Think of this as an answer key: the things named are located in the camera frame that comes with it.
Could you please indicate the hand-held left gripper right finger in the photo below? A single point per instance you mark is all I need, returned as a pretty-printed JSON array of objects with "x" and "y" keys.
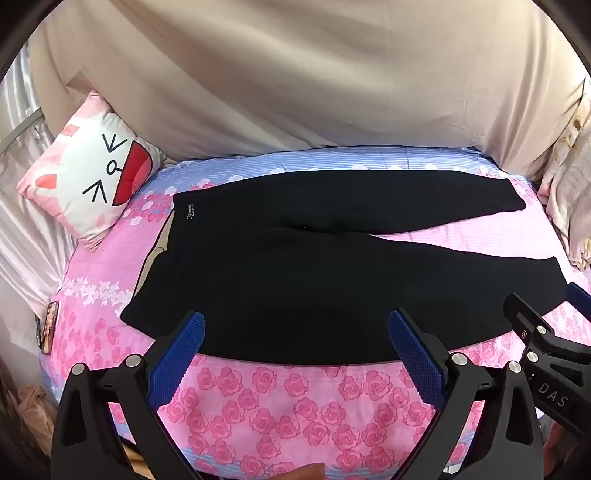
[{"x": 415, "y": 355}]

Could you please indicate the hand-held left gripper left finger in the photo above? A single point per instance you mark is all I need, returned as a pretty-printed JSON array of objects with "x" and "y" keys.
[{"x": 178, "y": 360}]

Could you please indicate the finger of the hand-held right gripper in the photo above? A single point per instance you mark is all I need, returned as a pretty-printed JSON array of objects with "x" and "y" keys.
[
  {"x": 581, "y": 299},
  {"x": 531, "y": 316}
]

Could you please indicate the black pants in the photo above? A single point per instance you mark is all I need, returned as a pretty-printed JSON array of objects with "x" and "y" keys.
[{"x": 295, "y": 277}]

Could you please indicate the person's left hand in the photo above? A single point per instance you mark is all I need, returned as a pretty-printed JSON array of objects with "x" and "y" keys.
[{"x": 307, "y": 473}]

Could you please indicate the pink floral bed sheet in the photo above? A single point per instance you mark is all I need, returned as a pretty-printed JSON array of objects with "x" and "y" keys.
[{"x": 277, "y": 415}]

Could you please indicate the cream floral cloth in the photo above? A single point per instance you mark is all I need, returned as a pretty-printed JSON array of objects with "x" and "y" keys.
[{"x": 570, "y": 184}]

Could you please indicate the smartphone with patterned case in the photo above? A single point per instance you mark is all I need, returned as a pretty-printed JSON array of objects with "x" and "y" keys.
[{"x": 48, "y": 327}]

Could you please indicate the beige crumpled cloth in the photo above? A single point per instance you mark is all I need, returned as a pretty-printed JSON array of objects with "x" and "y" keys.
[{"x": 32, "y": 420}]

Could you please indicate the white satin cloth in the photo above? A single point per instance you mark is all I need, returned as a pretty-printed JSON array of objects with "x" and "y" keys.
[{"x": 27, "y": 249}]

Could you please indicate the cartoon face pillow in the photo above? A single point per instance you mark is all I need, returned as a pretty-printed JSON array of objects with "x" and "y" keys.
[{"x": 87, "y": 170}]

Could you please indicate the beige headboard cover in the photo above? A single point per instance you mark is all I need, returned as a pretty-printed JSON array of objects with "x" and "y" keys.
[{"x": 300, "y": 69}]

